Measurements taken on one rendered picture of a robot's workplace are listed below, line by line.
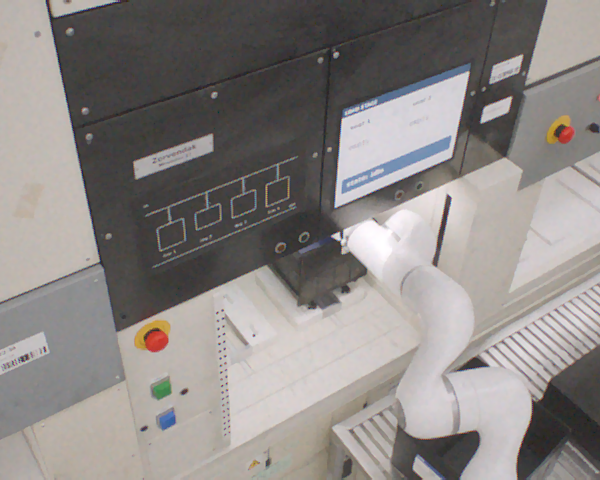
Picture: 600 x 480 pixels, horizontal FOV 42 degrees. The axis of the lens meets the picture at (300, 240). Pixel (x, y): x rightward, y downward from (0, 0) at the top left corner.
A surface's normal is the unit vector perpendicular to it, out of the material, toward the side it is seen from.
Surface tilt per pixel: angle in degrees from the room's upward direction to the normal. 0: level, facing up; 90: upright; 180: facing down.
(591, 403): 0
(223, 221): 90
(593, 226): 0
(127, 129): 90
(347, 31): 90
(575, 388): 0
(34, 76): 90
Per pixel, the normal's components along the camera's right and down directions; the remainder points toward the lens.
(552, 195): 0.04, -0.72
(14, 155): 0.56, 0.59
